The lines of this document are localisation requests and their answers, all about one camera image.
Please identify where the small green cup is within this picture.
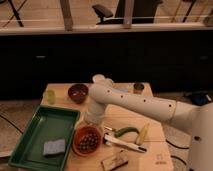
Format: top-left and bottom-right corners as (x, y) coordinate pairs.
(45, 90), (56, 104)

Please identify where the small dark jar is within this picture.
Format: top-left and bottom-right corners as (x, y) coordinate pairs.
(133, 83), (145, 94)

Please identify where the dark grape bunch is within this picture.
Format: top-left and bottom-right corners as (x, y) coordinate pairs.
(78, 133), (99, 153)

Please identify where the wooden railing frame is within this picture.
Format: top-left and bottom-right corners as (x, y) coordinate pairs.
(0, 0), (213, 36)

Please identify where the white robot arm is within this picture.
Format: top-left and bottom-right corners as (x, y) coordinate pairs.
(84, 74), (213, 171)

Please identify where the yellow corn toy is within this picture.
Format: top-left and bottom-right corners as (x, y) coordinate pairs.
(135, 123), (149, 145)

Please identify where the orange bowl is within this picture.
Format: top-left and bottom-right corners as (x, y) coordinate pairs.
(72, 125), (102, 157)

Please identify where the dark blue object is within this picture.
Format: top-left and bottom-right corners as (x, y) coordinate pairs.
(187, 92), (212, 106)

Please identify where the green cucumber toy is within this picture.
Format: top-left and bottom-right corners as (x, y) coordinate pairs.
(114, 127), (139, 138)

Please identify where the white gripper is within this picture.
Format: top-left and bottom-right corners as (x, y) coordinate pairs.
(103, 131), (147, 153)

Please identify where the green plastic tray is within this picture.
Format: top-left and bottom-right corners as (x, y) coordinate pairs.
(8, 106), (80, 171)

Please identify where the grey blue sponge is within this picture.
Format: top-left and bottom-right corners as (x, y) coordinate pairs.
(43, 139), (66, 156)

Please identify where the wooden block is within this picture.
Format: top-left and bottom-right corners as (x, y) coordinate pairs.
(101, 151), (128, 171)

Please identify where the black office chair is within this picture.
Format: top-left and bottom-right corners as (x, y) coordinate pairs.
(92, 0), (162, 25)

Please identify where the dark red bowl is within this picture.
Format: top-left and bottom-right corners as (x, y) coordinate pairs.
(68, 84), (88, 104)

